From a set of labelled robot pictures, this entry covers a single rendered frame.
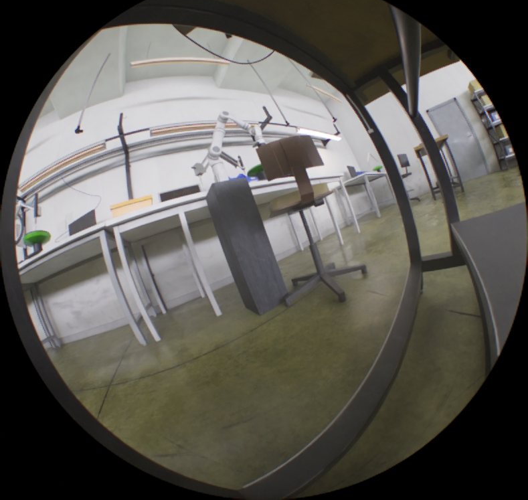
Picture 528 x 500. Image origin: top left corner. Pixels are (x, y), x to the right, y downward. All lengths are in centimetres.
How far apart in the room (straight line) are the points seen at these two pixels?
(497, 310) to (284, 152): 93
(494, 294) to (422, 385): 30
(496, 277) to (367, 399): 29
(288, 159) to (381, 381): 88
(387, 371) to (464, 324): 39
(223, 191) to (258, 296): 66
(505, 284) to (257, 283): 104
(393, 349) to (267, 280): 84
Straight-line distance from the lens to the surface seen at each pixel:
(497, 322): 28
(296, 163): 87
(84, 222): 225
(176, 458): 62
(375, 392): 35
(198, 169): 143
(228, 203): 101
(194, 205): 133
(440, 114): 587
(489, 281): 36
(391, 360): 38
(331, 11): 59
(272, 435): 52
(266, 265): 104
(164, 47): 404
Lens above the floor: 46
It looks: 1 degrees down
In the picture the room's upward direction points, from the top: 20 degrees counter-clockwise
